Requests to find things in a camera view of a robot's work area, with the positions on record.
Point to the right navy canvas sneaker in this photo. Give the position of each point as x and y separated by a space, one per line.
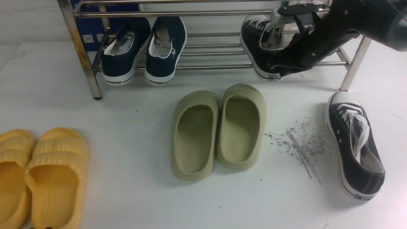
167 42

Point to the navy canvas sneaker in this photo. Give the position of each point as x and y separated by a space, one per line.
167 42
118 58

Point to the left yellow slipper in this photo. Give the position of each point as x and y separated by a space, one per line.
16 148

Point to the blue cardboard box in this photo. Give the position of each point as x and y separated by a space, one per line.
92 29

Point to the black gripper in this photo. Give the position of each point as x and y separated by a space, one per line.
306 50

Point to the right yellow slipper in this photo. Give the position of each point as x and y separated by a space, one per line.
57 178

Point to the right olive green slipper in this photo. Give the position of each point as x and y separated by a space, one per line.
241 128

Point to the stainless steel shoe rack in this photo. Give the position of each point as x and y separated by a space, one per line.
73 12

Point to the left olive green slipper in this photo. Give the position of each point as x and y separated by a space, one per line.
195 122

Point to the black canvas sneaker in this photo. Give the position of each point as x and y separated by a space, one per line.
260 40
361 170

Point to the yellow slipper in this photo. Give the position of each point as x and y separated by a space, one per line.
57 178
16 148

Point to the olive green slipper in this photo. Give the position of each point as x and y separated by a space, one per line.
195 122
241 128

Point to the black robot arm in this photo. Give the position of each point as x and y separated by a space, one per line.
383 21

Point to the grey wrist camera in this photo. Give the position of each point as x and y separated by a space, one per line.
301 14

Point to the left navy canvas sneaker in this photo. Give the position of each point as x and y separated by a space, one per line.
118 58

